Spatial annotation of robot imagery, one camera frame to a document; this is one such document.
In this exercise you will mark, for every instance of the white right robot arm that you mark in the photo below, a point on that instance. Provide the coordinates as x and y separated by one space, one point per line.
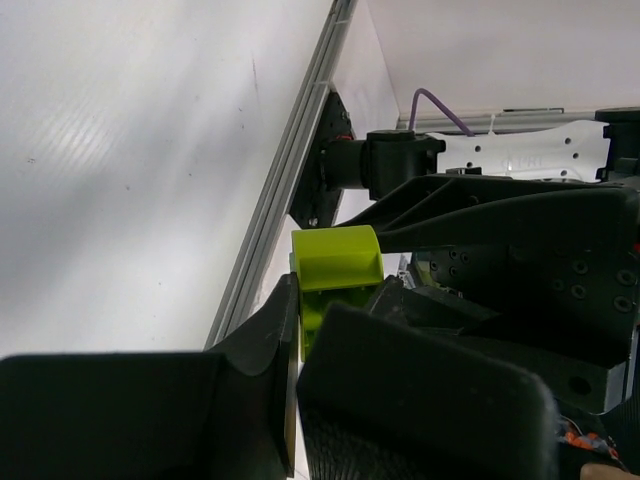
578 152

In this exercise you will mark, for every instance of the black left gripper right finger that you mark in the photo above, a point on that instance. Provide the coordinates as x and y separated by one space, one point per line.
378 400

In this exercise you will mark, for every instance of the aluminium rail front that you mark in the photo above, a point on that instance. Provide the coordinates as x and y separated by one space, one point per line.
276 196

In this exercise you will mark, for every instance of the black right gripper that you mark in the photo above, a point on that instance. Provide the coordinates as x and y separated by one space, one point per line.
534 261

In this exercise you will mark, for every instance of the lime curved lego brick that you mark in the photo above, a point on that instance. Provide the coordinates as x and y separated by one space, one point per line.
338 264

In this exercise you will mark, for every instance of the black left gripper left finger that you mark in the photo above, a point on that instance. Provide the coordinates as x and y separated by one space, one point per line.
224 413

